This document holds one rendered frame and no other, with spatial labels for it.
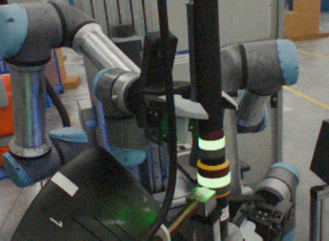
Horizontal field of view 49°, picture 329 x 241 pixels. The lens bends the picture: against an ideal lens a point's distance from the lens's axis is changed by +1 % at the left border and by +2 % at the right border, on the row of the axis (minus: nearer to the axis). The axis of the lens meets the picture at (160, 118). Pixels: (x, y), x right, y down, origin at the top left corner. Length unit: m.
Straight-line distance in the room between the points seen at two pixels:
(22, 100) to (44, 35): 0.19
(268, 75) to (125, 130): 0.40
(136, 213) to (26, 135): 0.63
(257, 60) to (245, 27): 1.73
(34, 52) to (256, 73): 0.54
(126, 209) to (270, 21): 2.38
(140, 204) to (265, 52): 0.55
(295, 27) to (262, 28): 10.18
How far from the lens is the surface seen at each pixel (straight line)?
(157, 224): 0.40
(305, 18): 12.99
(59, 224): 0.43
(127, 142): 0.70
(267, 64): 0.91
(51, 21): 0.94
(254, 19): 2.67
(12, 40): 0.90
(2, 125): 4.34
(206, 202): 0.46
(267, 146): 2.96
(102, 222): 0.45
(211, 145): 0.47
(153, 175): 1.40
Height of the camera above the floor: 1.63
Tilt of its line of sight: 18 degrees down
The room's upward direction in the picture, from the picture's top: 6 degrees counter-clockwise
